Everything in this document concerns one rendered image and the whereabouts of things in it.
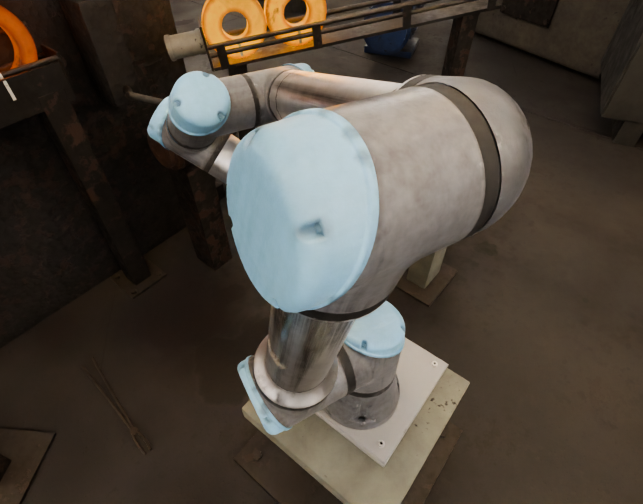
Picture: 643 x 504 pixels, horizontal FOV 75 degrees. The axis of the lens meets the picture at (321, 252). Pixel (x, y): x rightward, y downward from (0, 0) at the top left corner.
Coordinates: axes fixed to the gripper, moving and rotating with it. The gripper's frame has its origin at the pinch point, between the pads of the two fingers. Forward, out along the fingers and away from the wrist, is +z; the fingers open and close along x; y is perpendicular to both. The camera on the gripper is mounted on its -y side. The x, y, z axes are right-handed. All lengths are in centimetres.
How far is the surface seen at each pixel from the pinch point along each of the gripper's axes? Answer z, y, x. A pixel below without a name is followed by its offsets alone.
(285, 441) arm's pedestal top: 10.7, -32.6, 15.6
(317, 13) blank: -22, 61, 7
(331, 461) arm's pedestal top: 17.8, -33.4, 10.4
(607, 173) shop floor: 115, 113, 12
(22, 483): -24, -56, 71
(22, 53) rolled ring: -67, 17, 27
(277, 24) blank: -28, 55, 12
